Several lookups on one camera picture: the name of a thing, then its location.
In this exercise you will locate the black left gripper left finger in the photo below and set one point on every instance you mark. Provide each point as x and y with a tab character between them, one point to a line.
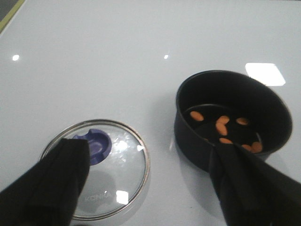
47	194

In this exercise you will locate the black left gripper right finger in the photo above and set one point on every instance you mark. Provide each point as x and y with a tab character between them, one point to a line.
251	192

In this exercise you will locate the orange ham slices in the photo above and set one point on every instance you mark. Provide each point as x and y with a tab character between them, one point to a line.
226	129

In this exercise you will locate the glass pot lid blue knob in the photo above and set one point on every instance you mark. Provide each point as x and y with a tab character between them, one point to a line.
119	167

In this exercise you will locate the dark blue saucepan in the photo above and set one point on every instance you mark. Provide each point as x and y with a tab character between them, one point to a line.
256	114

